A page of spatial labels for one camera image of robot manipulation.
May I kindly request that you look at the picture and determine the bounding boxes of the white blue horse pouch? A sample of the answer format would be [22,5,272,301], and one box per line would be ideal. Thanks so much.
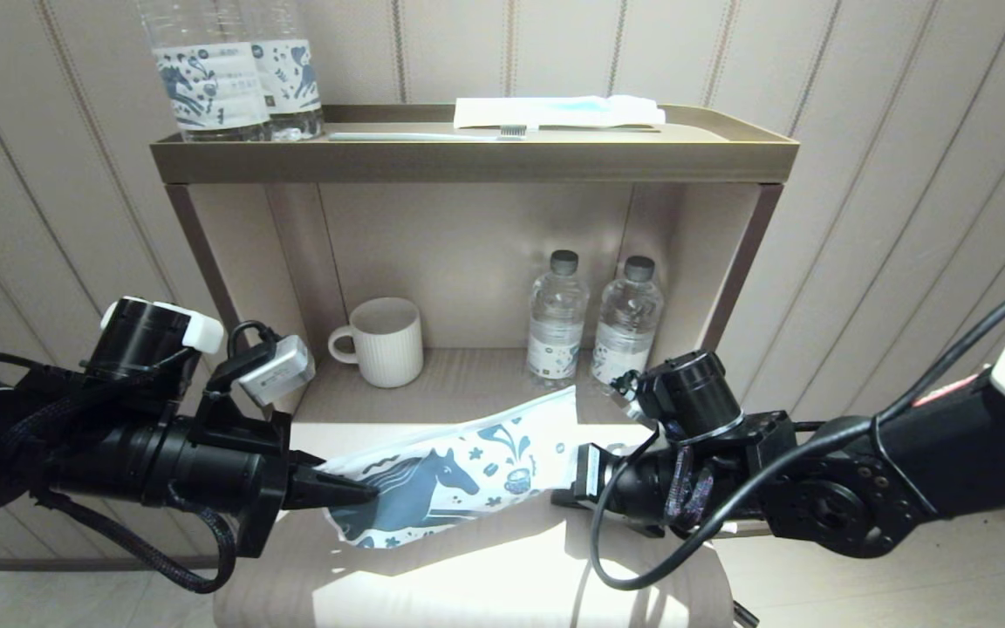
[315,385,578,549]

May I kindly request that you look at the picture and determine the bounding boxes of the white ribbed ceramic mug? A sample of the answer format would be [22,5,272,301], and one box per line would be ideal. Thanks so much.
[329,297,424,389]

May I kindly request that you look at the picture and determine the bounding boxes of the small clear water bottle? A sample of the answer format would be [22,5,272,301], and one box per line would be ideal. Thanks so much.
[527,250,589,390]
[591,256,665,389]

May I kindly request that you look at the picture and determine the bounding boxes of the beige wooden shelf cabinet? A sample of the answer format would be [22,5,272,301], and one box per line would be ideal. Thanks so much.
[164,181,784,437]

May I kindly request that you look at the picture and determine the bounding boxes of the pale blue toothbrush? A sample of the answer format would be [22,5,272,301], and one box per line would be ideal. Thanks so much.
[328,125,528,142]

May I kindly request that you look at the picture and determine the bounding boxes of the white blue toothpaste packet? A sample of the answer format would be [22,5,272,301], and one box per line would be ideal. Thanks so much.
[454,95,666,132]

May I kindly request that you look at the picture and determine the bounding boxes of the large clear water bottle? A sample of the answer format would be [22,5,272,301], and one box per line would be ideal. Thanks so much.
[134,0,272,143]
[245,0,325,142]

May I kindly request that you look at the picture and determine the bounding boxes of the black right camera cable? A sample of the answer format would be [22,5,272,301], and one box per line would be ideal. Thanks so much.
[590,270,1005,592]

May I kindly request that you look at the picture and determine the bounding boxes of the black camera cable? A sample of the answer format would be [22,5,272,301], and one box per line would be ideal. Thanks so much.
[228,320,281,363]
[590,270,1005,592]

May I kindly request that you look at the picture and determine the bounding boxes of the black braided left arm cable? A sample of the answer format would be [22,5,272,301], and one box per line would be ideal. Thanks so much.
[31,493,237,594]

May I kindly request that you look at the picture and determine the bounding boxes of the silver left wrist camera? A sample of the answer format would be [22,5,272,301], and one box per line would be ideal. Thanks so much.
[238,335,316,406]

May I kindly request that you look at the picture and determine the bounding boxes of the black left camera cable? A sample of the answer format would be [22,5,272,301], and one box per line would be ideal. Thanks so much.
[228,320,281,363]

